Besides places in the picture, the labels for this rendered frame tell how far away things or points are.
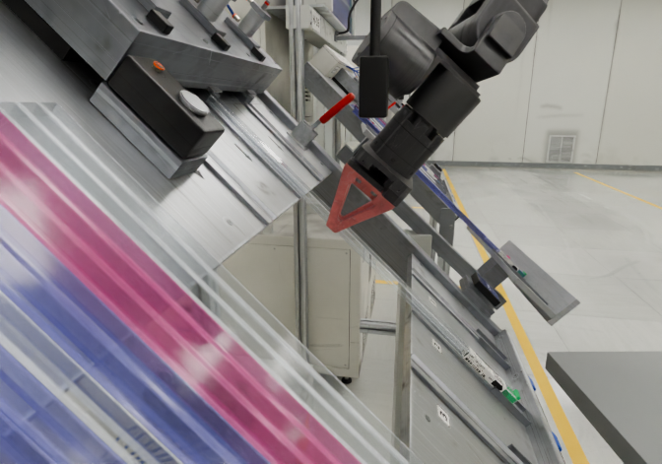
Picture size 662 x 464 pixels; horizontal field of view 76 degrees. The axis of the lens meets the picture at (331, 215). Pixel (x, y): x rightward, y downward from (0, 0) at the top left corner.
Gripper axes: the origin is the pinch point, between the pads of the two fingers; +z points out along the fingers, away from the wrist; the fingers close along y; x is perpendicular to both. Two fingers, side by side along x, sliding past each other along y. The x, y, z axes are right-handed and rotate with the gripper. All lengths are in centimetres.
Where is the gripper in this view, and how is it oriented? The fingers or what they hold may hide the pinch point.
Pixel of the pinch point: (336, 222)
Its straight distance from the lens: 48.4
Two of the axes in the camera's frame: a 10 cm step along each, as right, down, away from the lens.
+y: -1.8, 2.6, -9.5
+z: -6.2, 7.2, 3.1
